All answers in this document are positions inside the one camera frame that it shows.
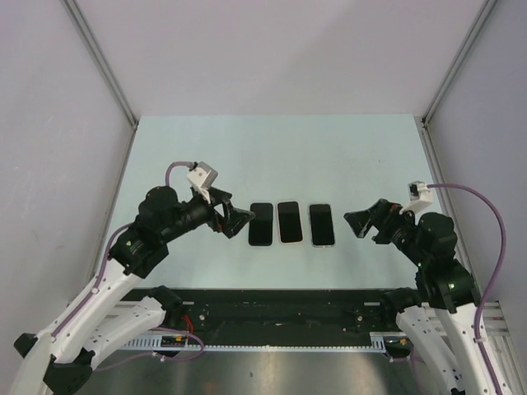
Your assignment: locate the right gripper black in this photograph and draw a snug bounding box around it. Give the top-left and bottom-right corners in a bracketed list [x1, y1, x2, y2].
[343, 197, 427, 266]

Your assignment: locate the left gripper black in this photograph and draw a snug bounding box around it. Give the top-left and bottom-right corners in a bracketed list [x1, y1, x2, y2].
[161, 186, 254, 243]

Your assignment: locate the clear magsafe phone case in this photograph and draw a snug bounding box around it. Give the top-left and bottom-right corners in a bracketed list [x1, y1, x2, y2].
[308, 202, 336, 249]

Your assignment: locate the beige pink phone case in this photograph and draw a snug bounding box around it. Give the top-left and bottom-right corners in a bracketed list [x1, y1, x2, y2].
[276, 200, 305, 247]

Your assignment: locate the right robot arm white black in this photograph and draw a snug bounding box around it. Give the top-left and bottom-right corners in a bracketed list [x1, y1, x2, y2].
[343, 199, 511, 394]

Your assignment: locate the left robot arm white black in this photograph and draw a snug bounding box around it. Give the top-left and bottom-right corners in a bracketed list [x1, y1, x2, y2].
[10, 186, 254, 394]

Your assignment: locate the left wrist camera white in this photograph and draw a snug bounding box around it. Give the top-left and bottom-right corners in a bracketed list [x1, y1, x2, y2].
[187, 161, 218, 203]

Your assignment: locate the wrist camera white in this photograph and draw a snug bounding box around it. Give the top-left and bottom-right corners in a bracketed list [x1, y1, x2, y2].
[187, 161, 218, 203]
[402, 181, 433, 214]

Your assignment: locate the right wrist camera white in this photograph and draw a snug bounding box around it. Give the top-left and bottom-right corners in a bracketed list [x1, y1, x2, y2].
[402, 181, 433, 214]

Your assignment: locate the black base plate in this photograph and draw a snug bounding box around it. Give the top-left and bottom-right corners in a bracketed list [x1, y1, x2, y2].
[123, 287, 431, 363]

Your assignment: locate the right aluminium corner post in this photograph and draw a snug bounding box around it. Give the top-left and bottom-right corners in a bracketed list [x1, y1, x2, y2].
[422, 0, 501, 124]

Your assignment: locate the aluminium corner post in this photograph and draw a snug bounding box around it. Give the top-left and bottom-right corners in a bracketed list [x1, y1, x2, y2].
[422, 0, 501, 124]
[60, 0, 138, 131]

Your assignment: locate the white slotted cable duct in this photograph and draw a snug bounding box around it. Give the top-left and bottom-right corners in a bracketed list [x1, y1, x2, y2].
[119, 332, 411, 353]

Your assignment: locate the left aluminium corner post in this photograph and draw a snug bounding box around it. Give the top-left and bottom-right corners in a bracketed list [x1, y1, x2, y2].
[60, 0, 138, 131]

